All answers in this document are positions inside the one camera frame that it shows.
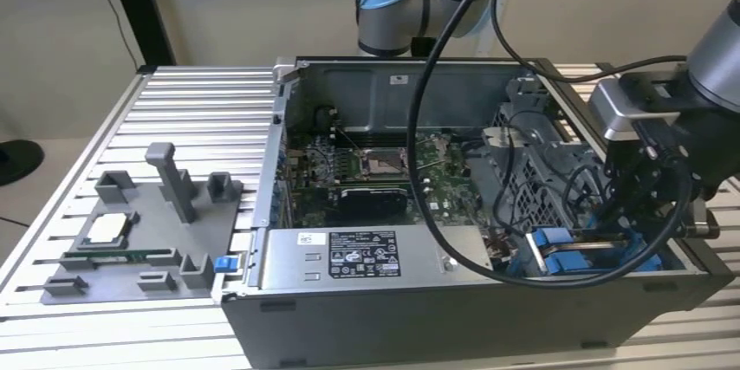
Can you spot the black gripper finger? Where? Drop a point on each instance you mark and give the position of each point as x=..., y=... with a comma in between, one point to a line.
x=644, y=216
x=619, y=196

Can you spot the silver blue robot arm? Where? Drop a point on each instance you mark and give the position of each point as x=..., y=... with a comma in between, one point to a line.
x=387, y=19

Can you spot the disk bay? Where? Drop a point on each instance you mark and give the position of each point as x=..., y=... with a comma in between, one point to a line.
x=641, y=257

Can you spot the blue disk bay clip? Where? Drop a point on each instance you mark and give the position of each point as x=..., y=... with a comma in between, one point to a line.
x=563, y=265

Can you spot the grey metal drive cage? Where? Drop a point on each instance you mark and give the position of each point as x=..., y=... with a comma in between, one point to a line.
x=520, y=196

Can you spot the green motherboard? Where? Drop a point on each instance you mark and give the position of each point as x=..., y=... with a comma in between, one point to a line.
x=451, y=170

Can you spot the CPU socket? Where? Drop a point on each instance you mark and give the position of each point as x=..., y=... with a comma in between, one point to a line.
x=384, y=164

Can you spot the black graphics card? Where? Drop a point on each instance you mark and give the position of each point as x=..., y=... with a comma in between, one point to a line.
x=372, y=201

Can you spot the open black PC case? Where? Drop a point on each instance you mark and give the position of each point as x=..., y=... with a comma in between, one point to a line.
x=404, y=322

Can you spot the silver power supply unit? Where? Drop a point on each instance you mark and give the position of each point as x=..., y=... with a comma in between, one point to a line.
x=289, y=266

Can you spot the blue case latch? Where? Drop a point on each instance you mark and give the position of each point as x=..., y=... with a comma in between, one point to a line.
x=225, y=265

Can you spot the grey parts rack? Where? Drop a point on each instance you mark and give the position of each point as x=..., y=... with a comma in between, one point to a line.
x=144, y=214

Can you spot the green RAM stick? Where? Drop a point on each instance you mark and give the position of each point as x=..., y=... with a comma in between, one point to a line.
x=136, y=254

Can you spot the silver CPU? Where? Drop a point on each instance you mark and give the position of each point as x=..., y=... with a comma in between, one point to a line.
x=108, y=229

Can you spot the black round base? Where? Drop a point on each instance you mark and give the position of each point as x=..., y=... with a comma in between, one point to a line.
x=20, y=162

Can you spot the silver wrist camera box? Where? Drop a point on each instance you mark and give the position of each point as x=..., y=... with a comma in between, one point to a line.
x=612, y=105

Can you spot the black upright post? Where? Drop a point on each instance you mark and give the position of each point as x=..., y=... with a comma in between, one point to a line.
x=144, y=19

